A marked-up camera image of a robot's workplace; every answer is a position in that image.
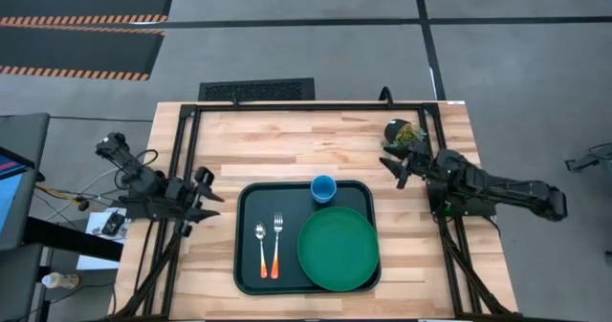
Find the black floor vent grate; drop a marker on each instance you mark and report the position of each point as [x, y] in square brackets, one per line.
[255, 90]

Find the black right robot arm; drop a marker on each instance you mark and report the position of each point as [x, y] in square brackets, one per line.
[497, 183]

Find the dark green plastic tray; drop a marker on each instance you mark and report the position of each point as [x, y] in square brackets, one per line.
[282, 202]

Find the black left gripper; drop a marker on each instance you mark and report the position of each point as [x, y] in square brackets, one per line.
[189, 198]

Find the artificial plant in black pot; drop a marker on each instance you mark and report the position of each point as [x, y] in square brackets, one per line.
[396, 130]

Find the black handheld device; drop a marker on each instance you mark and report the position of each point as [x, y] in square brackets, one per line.
[113, 224]

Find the black aluminium table frame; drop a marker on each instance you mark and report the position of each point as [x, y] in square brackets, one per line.
[311, 107]

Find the white paper sheet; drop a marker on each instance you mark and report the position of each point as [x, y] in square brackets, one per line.
[93, 260]

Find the clear plastic bottle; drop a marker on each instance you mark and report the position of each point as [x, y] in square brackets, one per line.
[59, 280]

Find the green plastic plate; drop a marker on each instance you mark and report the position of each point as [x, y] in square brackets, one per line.
[338, 249]

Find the monitor with blue screen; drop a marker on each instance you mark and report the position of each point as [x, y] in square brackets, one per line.
[9, 193]

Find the blue plastic cup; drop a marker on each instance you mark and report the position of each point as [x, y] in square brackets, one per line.
[323, 189]

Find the black desk beam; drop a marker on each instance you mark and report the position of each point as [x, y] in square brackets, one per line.
[72, 241]

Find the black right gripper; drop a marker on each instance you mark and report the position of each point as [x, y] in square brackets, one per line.
[418, 162]

